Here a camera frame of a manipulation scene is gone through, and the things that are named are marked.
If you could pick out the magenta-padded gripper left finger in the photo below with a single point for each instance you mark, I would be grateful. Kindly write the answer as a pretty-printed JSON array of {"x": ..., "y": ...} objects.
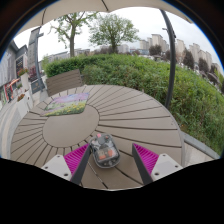
[{"x": 58, "y": 165}]

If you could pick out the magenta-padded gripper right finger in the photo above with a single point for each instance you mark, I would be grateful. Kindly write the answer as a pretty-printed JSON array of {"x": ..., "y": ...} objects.
[{"x": 165, "y": 165}]

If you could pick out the transparent grey computer mouse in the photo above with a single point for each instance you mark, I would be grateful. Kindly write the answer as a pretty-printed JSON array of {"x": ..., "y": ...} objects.
[{"x": 105, "y": 151}]

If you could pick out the cherry blossom print mouse pad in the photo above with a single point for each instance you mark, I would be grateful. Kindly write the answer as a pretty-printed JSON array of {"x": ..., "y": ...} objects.
[{"x": 68, "y": 104}]

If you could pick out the white flower planter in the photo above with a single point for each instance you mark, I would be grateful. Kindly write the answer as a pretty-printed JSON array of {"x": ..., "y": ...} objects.
[
  {"x": 22, "y": 105},
  {"x": 24, "y": 80}
]

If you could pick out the green hedge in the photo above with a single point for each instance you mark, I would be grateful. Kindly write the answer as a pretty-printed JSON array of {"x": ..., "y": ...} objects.
[{"x": 143, "y": 86}]

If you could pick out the brown slatted chair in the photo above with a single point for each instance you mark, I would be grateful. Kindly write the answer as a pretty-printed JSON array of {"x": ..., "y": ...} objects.
[{"x": 64, "y": 82}]

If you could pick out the dark curved parasol pole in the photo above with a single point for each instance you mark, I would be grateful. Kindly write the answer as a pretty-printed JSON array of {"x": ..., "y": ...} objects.
[{"x": 172, "y": 66}]

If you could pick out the grey shopfront building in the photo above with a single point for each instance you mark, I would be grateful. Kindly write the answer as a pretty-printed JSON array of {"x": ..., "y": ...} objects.
[{"x": 8, "y": 70}]

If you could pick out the grey sign pillar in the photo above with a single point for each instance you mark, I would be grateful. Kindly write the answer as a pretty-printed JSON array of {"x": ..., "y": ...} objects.
[{"x": 33, "y": 56}]

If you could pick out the distant apartment buildings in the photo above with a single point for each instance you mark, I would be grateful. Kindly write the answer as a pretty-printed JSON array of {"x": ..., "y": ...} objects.
[{"x": 181, "y": 48}]

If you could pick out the tall thin-crowned tree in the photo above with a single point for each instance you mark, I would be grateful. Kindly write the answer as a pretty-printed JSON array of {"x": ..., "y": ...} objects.
[{"x": 72, "y": 36}]

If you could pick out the round bushy tree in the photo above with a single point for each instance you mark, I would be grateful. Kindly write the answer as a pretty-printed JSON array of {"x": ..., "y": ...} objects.
[{"x": 113, "y": 31}]

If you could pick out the beige parasol canopy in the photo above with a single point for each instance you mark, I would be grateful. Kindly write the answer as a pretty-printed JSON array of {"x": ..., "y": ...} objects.
[{"x": 73, "y": 8}]

